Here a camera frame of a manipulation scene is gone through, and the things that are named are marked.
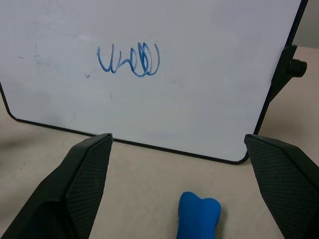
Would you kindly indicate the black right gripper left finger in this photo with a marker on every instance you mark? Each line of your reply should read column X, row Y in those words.
column 74, row 189

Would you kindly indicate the white whiteboard with black frame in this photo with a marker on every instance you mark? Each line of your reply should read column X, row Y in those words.
column 174, row 99

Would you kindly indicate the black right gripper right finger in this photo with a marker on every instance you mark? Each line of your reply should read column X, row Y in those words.
column 284, row 184

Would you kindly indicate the blue whiteboard eraser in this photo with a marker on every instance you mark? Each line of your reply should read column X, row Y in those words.
column 197, row 216

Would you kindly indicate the black stand knob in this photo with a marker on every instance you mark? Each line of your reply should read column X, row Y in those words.
column 297, row 67

